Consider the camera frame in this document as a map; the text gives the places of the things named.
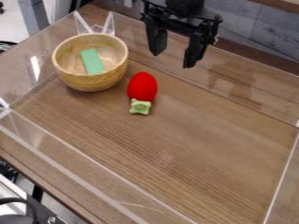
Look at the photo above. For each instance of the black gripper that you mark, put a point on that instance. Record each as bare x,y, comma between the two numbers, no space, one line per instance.
185,17

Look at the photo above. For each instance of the green rectangular stick block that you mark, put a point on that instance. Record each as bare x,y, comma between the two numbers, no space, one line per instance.
91,61

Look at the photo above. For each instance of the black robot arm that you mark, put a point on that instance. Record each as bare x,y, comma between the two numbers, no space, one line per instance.
187,18

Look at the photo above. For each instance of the brown wooden bowl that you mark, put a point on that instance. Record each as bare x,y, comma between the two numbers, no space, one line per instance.
68,64

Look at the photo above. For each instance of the red plush strawberry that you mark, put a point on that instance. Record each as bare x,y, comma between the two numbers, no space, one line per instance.
141,91

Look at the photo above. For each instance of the black table leg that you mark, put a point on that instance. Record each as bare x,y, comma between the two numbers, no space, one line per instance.
37,193

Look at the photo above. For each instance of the clear acrylic enclosure walls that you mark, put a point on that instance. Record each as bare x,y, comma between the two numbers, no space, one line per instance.
209,159

